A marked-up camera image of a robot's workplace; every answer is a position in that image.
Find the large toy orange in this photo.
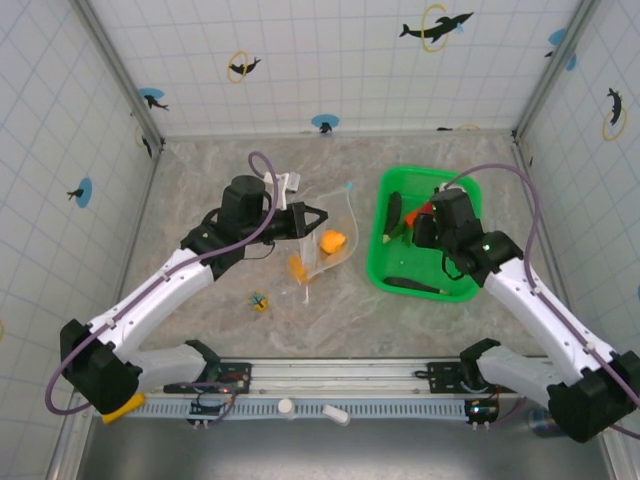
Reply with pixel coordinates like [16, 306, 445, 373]
[319, 229, 347, 255]

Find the clear zip-top bag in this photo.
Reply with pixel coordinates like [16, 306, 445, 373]
[285, 181, 362, 307]

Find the small toy orange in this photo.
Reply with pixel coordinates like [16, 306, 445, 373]
[288, 253, 309, 286]

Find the orange toy carrot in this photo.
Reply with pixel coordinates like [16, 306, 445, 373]
[402, 202, 427, 229]

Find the green plastic basket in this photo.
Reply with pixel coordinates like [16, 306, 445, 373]
[366, 165, 483, 304]

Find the long dark toy zucchini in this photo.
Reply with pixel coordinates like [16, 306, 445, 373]
[382, 275, 452, 297]

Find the dark green cucumber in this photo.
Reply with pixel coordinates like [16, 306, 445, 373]
[381, 190, 404, 245]

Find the white plastic tube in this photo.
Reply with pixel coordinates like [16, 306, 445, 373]
[322, 403, 351, 427]

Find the cup of white sticks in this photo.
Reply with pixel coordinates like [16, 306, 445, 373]
[528, 407, 554, 437]

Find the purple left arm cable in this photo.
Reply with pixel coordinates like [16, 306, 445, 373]
[45, 151, 278, 416]

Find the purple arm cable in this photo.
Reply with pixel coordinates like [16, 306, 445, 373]
[438, 163, 640, 441]
[45, 151, 278, 416]

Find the aluminium side frame bar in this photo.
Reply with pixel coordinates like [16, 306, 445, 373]
[47, 139, 166, 480]
[512, 132, 590, 357]

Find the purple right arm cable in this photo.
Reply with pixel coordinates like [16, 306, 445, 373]
[438, 163, 640, 441]

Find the aluminium rear frame bar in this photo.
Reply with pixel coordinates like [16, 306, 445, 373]
[162, 128, 519, 141]

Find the small dolphin ring decal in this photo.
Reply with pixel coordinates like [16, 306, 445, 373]
[227, 49, 262, 84]

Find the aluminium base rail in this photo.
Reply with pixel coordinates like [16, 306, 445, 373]
[74, 355, 551, 401]

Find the aluminium frame post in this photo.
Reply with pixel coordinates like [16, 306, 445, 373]
[72, 0, 165, 154]
[512, 0, 601, 144]

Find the thin purple base cable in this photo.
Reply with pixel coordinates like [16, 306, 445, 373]
[492, 397, 527, 427]
[172, 381, 237, 426]

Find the white slotted cable duct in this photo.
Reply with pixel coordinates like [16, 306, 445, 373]
[132, 397, 474, 420]

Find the large dolphin ring decal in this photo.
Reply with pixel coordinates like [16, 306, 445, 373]
[398, 3, 475, 54]

